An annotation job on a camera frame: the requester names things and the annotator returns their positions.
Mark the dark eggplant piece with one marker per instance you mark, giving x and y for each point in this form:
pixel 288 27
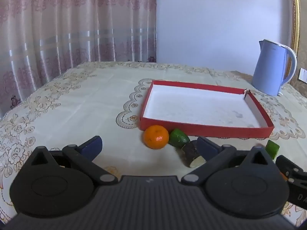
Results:
pixel 190 153

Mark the long green cucumber piece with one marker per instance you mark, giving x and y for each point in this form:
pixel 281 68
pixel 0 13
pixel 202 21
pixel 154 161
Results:
pixel 177 137

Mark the gold wall frame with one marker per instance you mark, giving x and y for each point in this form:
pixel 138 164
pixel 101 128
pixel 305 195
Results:
pixel 295 16

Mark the light blue electric kettle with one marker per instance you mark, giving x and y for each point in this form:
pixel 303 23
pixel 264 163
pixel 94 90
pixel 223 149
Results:
pixel 268 71

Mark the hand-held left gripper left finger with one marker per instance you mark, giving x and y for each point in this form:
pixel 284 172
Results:
pixel 92 146

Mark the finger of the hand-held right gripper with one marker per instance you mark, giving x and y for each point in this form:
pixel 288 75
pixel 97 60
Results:
pixel 287 164

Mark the large orange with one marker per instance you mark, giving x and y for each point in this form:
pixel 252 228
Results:
pixel 156 137

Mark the red shallow cardboard box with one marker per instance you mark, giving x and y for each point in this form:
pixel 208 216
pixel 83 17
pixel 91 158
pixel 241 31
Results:
pixel 191 105

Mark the pink patterned curtain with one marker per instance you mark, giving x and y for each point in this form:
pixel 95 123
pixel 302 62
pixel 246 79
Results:
pixel 72 28

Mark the cream floral tablecloth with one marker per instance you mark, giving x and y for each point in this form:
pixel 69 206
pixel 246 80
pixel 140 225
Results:
pixel 84 105

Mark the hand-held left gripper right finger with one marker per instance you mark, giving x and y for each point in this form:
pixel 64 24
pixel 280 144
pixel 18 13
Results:
pixel 207 149

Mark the white wall switch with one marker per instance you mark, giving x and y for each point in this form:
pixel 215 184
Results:
pixel 303 74

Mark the short green cucumber piece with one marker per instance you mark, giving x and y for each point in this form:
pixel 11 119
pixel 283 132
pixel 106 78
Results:
pixel 272 148

